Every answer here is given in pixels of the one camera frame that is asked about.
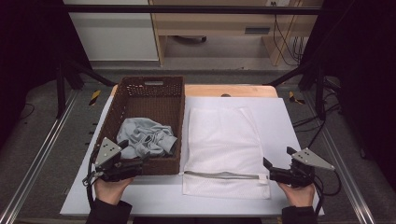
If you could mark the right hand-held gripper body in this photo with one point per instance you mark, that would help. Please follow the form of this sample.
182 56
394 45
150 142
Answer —
311 159

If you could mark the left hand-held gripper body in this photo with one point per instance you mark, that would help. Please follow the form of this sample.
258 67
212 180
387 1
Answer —
107 151

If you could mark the grey garment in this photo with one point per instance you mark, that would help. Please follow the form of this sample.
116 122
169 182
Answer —
143 135

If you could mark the white mesh laundry bag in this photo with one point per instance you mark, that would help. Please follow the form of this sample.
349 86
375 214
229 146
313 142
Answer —
280 124
221 140

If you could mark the brown wicker basket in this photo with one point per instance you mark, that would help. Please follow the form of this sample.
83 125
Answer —
155 102

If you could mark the person's right hand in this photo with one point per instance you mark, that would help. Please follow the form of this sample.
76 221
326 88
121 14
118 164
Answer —
300 196

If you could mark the person's left hand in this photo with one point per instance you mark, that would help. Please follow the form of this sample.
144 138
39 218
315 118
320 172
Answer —
109 191

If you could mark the yellow black tape strip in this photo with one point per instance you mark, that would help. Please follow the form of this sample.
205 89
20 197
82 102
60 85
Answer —
294 98
95 97

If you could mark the black metal stand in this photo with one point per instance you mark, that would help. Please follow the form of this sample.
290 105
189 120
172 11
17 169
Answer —
320 93
60 93

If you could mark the wooden table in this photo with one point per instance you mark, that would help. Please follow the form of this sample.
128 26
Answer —
249 90

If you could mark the black curtain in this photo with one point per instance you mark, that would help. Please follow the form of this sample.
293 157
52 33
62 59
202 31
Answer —
367 77
28 56

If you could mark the white cabinet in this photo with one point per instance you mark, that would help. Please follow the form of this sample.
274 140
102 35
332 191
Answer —
115 34

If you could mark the light wooden desk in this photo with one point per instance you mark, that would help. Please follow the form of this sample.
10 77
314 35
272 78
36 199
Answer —
218 23

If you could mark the black horizontal bar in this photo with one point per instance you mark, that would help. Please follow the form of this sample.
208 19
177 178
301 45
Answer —
186 9

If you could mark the aluminium rail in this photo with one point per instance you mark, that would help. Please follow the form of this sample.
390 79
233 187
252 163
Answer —
40 149
345 174

